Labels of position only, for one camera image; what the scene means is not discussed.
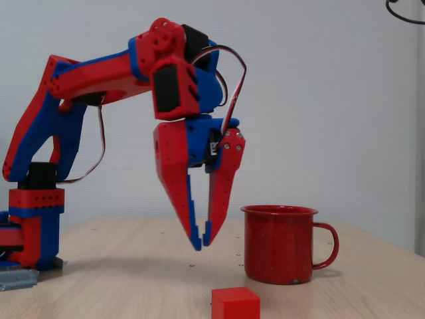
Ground grey metal table clamp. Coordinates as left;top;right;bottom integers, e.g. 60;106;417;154
0;268;40;292

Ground red cube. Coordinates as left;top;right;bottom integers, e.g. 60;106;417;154
211;286;261;319

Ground gripper servo cable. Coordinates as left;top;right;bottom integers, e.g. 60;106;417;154
191;45;248;137

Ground red enamel mug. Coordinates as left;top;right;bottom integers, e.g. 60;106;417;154
240;205;340;286

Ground arm servo cable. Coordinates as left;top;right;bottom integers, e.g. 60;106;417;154
55;96;107;184

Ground black cable loop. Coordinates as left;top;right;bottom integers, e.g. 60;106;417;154
385;0;425;25

